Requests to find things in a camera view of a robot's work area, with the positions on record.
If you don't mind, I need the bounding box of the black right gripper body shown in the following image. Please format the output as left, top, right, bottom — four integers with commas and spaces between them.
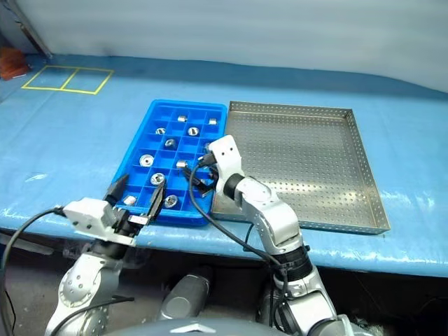
204, 166, 221, 197

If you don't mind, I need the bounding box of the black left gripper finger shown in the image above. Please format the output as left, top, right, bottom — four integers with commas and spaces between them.
106, 174, 129, 211
146, 182, 166, 225

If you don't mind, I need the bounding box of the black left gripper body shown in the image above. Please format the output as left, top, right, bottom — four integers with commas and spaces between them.
104, 204, 150, 239

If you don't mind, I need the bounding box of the blue compartment organizer tray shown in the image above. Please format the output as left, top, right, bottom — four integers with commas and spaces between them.
106, 99, 228, 228

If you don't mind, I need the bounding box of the perforated metal tray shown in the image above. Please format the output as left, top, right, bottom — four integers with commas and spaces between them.
209, 100, 391, 236

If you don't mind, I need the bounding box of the dark grey rounded knee cover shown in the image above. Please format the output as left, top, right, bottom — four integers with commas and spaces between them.
155, 269, 216, 321

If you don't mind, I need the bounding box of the yellow tape marking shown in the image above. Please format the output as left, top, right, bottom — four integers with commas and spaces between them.
20, 64, 115, 96

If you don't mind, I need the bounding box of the grey robot torso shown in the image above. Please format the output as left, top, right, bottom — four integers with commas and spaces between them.
122, 316, 281, 336

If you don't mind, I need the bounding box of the orange object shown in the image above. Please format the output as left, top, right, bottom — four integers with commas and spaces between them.
0, 47, 29, 80

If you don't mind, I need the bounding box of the grey metal bar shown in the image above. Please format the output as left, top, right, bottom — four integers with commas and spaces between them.
10, 0, 54, 60

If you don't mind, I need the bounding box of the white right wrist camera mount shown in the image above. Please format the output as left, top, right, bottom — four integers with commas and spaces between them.
209, 135, 246, 202

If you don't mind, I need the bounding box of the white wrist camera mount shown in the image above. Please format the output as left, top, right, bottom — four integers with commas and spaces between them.
209, 135, 246, 202
64, 197, 138, 246

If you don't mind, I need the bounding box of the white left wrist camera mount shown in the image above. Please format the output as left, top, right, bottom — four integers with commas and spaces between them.
64, 197, 138, 246

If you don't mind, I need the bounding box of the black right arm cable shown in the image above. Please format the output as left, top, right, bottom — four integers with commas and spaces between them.
188, 153, 295, 333

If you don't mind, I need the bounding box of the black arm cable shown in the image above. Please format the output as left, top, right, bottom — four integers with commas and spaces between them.
188, 153, 295, 333
0, 206, 136, 336

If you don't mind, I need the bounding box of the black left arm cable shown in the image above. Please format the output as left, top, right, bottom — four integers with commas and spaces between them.
0, 206, 136, 336

